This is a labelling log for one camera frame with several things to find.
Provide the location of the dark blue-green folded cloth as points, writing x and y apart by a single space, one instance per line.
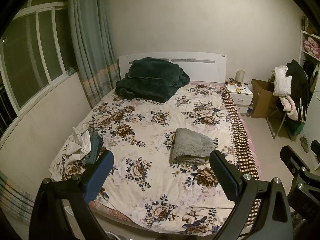
96 146

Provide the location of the white garment on chair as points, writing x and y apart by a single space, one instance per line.
282 82

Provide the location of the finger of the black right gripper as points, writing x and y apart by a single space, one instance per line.
303 196
315 147

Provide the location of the black garment on chair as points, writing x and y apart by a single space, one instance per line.
299 88

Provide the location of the white nightstand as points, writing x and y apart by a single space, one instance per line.
242 97

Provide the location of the pink blanket in shelf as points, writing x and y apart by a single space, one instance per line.
311 46

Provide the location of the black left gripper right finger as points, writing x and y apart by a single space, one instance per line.
273 220

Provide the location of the window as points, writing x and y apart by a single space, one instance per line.
36 56

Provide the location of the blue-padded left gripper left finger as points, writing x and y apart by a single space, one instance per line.
49 219

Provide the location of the dark green folded blanket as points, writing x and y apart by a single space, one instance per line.
152 79

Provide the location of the grey-blue striped curtain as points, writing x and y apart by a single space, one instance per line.
93 48

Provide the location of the white headboard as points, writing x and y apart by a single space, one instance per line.
207 67

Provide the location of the folding chair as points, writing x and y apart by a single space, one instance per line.
276 123

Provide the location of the grey fluffy pants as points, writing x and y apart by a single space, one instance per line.
191 148

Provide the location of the white crumpled cloth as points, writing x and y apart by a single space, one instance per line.
79 147

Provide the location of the cardboard box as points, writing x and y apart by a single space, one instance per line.
264 102

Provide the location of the white shelf cabinet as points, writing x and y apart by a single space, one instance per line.
311 66

